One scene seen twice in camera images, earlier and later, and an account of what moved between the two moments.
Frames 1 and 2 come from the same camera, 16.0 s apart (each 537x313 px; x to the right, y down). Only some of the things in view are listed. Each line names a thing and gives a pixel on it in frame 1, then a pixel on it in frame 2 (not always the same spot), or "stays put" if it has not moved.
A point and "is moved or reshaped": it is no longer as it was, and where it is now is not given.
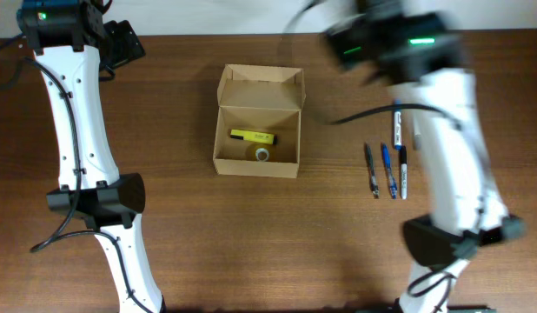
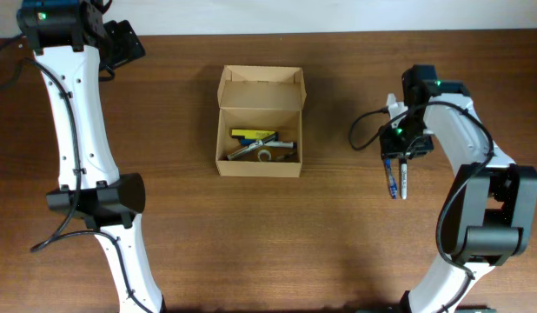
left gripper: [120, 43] stays put
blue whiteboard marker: [397, 127] is moved or reshaped
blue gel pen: [387, 163] stays put
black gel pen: [372, 172] to [284, 156]
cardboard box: [261, 99] stays put
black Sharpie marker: [403, 173] stays put
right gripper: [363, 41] to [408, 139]
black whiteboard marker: [417, 133] is moved or reshaped
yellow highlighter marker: [262, 137] stays put
